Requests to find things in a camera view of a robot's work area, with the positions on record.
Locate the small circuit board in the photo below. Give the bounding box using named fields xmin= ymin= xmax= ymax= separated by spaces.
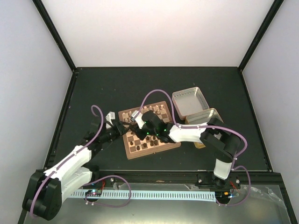
xmin=85 ymin=189 xmax=102 ymax=197

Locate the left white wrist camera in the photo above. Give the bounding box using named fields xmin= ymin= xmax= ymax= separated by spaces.
xmin=106 ymin=112 xmax=115 ymax=123

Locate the black frame post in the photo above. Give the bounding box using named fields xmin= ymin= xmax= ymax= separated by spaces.
xmin=238 ymin=0 xmax=284 ymax=72
xmin=32 ymin=0 xmax=77 ymax=72

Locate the left black frame post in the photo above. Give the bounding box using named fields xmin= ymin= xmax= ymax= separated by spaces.
xmin=32 ymin=0 xmax=77 ymax=72

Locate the wooden chess board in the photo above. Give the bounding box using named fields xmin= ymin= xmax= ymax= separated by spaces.
xmin=118 ymin=101 xmax=181 ymax=160

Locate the right black frame post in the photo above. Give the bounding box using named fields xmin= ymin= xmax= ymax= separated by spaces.
xmin=238 ymin=0 xmax=284 ymax=72

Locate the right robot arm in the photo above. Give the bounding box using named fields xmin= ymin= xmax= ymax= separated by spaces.
xmin=131 ymin=111 xmax=242 ymax=188

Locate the black front rail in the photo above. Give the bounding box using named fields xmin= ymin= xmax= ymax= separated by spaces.
xmin=35 ymin=170 xmax=281 ymax=187

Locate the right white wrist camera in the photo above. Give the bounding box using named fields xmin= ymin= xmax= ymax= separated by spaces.
xmin=131 ymin=110 xmax=145 ymax=129

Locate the light blue slotted cable duct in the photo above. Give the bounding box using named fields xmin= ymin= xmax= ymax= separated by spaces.
xmin=69 ymin=189 xmax=216 ymax=202

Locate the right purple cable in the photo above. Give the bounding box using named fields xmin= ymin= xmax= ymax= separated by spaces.
xmin=140 ymin=90 xmax=252 ymax=207

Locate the pink rimmed metal tin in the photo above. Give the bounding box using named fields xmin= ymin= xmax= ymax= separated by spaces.
xmin=172 ymin=87 xmax=209 ymax=120

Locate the row of white chess pieces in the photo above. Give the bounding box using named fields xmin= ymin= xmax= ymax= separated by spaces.
xmin=121 ymin=105 xmax=165 ymax=122

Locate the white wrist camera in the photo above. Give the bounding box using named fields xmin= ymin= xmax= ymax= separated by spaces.
xmin=131 ymin=110 xmax=145 ymax=129
xmin=106 ymin=112 xmax=115 ymax=123

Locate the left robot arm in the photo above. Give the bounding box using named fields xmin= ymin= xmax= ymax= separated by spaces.
xmin=22 ymin=121 xmax=128 ymax=220

